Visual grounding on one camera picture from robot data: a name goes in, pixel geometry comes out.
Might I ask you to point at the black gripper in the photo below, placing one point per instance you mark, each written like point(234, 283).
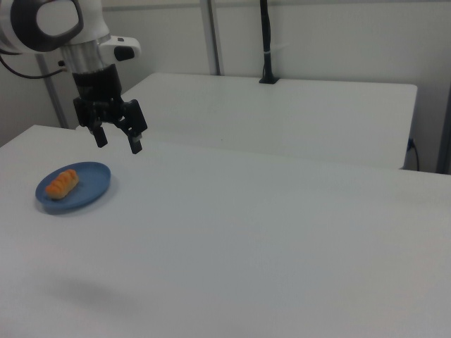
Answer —
point(98, 84)

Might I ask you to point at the orange bread loaf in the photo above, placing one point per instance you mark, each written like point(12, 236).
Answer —
point(61, 184)

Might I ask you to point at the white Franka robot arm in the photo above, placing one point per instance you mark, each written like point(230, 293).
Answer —
point(88, 21)

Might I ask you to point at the blue round plate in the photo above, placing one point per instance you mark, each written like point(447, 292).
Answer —
point(91, 183)

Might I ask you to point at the white side table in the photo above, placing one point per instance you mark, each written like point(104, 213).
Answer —
point(282, 116)

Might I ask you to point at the grey aluminium frame post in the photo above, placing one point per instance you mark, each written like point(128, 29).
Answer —
point(444, 105)
point(53, 95)
point(212, 35)

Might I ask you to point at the black camera stand pole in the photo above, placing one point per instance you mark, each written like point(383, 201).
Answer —
point(266, 35)

